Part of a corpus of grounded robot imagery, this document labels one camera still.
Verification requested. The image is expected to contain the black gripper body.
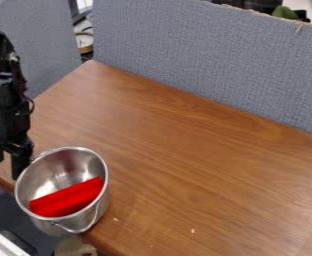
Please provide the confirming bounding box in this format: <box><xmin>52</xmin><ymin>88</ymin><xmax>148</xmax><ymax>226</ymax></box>
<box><xmin>0</xmin><ymin>83</ymin><xmax>35</xmax><ymax>153</ymax></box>

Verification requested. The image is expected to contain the stainless steel pot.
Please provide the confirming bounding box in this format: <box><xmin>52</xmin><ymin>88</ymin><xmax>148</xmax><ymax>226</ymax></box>
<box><xmin>15</xmin><ymin>147</ymin><xmax>109</xmax><ymax>236</ymax></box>

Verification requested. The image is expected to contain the red plastic block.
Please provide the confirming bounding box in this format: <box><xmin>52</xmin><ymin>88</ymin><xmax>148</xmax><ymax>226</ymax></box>
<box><xmin>29</xmin><ymin>177</ymin><xmax>104</xmax><ymax>217</ymax></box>

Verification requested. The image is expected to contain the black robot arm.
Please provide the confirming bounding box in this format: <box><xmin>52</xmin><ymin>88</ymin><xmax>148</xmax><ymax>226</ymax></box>
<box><xmin>0</xmin><ymin>30</ymin><xmax>35</xmax><ymax>180</ymax></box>

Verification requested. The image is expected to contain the green object behind partition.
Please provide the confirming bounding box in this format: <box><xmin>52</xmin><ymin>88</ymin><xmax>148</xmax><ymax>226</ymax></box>
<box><xmin>272</xmin><ymin>6</ymin><xmax>299</xmax><ymax>20</ymax></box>

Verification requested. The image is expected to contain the round wooden clock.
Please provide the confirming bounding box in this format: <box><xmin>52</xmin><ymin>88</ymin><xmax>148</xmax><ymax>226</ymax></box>
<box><xmin>75</xmin><ymin>32</ymin><xmax>93</xmax><ymax>54</ymax></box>

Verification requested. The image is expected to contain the grey fabric partition panel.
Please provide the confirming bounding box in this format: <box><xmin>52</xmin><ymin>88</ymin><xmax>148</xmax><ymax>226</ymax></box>
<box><xmin>93</xmin><ymin>0</ymin><xmax>312</xmax><ymax>133</ymax></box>

